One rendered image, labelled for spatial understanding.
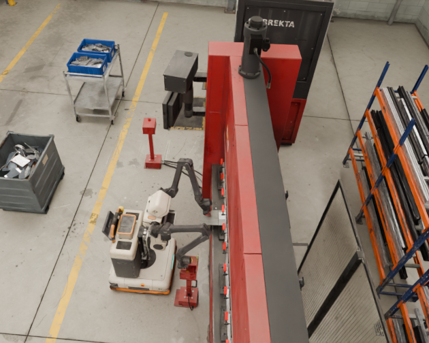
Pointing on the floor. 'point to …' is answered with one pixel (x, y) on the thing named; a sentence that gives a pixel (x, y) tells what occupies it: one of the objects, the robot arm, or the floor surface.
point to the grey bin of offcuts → (24, 172)
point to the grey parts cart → (97, 90)
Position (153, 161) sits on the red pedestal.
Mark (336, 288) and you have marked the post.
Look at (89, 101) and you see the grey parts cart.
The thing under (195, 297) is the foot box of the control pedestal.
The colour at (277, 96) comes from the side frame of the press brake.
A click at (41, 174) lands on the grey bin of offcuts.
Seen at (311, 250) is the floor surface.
